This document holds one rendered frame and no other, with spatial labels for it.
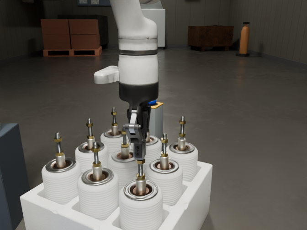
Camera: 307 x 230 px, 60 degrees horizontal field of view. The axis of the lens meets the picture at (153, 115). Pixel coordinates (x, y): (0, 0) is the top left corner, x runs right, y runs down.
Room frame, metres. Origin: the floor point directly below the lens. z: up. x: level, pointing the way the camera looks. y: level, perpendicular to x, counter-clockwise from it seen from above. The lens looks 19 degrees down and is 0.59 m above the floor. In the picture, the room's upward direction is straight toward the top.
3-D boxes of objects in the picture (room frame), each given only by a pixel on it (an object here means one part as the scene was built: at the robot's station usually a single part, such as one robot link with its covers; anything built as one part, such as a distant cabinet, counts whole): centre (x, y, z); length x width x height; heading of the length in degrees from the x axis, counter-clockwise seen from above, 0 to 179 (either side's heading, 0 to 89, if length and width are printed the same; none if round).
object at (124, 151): (0.65, 0.08, 0.26); 0.02 x 0.02 x 0.03
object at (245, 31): (5.46, -1.80, 0.32); 0.29 x 0.28 x 0.65; 1
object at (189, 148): (0.70, -0.08, 0.25); 0.08 x 0.08 x 0.01
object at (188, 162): (0.70, -0.08, 0.16); 0.10 x 0.10 x 0.18
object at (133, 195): (0.49, 0.03, 0.25); 0.08 x 0.08 x 0.01
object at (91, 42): (5.77, 1.67, 0.35); 1.15 x 0.82 x 0.70; 91
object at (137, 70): (0.50, 0.05, 0.52); 0.11 x 0.09 x 0.06; 80
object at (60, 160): (0.60, 0.24, 0.26); 0.02 x 0.02 x 0.03
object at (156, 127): (0.95, 0.01, 0.16); 0.07 x 0.07 x 0.31; 62
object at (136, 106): (0.49, 0.03, 0.45); 0.08 x 0.08 x 0.09
